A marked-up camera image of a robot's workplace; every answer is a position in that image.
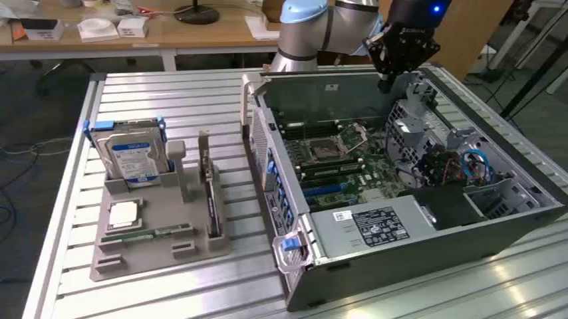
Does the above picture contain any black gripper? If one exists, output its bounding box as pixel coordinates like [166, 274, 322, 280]
[361, 0, 454, 94]

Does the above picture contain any black graphics card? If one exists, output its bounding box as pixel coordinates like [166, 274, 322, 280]
[197, 128, 223, 240]

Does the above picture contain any wooden cabinet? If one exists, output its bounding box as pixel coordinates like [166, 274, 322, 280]
[381, 0, 516, 80]

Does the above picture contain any white floor device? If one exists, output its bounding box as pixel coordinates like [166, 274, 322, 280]
[468, 45, 499, 76]

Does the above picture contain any perforated metal drive cage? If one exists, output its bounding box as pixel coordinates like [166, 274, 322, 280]
[384, 78, 456, 167]

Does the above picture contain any black slanted pole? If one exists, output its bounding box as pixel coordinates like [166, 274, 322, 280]
[500, 0, 568, 119]

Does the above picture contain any metal socket cover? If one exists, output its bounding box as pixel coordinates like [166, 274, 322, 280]
[340, 122, 370, 150]

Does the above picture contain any brown cardboard box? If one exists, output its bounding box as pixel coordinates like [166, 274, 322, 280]
[261, 0, 285, 23]

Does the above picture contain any black RAM slot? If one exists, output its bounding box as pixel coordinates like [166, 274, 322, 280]
[283, 128, 341, 140]
[282, 120, 338, 132]

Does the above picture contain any white booklet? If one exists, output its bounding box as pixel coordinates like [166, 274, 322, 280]
[245, 15, 282, 41]

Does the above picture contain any CPU socket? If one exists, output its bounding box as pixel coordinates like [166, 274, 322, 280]
[305, 136, 350, 163]

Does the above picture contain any green motherboard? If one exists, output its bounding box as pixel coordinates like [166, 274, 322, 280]
[277, 111, 413, 213]

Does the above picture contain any wooden desk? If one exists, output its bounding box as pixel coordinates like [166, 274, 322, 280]
[0, 0, 405, 72]

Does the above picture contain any blue expansion slot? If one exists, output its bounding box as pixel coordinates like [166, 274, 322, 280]
[302, 183, 356, 197]

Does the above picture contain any black round lamp base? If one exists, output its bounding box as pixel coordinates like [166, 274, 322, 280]
[172, 0, 221, 25]

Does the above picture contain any black plastic shroud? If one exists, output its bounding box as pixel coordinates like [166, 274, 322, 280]
[397, 184, 488, 232]

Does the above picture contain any blue card retainer strip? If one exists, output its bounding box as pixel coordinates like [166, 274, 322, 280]
[265, 149, 294, 230]

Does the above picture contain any metal disk bay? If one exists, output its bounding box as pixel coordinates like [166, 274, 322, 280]
[464, 175, 543, 222]

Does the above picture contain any grey power supply unit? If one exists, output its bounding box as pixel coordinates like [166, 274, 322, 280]
[309, 195, 440, 261]

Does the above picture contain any plain white box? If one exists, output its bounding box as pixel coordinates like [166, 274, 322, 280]
[118, 17, 150, 38]

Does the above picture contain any dark grey open PC case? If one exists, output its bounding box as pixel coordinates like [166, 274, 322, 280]
[239, 62, 568, 313]

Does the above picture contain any white box round recess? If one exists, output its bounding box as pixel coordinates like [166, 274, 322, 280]
[78, 18, 120, 43]

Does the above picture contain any silver hard disk blue label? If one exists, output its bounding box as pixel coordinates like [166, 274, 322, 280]
[96, 132, 162, 191]

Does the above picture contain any blue plastic disk caddy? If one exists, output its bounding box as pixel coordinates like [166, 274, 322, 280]
[83, 116, 168, 182]

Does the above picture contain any grey plastic parts rack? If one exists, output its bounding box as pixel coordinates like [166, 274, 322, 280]
[90, 139, 233, 282]

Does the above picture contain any black chair base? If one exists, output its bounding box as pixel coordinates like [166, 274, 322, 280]
[31, 59, 96, 97]

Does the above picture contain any silver CPU chip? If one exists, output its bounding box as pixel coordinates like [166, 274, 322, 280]
[108, 202, 139, 230]

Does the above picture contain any white box black top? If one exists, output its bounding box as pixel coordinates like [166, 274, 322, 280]
[20, 18, 64, 41]

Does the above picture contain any green RAM stick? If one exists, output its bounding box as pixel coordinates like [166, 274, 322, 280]
[100, 225, 195, 243]

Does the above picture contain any clear plastic bag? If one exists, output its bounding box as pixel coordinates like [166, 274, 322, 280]
[0, 0, 41, 26]

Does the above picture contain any blue wire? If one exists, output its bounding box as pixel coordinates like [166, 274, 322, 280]
[461, 150, 496, 182]

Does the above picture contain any red wire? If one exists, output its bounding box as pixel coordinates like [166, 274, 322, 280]
[445, 158, 461, 184]

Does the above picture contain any blue floor cable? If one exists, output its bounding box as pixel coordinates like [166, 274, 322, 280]
[0, 146, 44, 283]

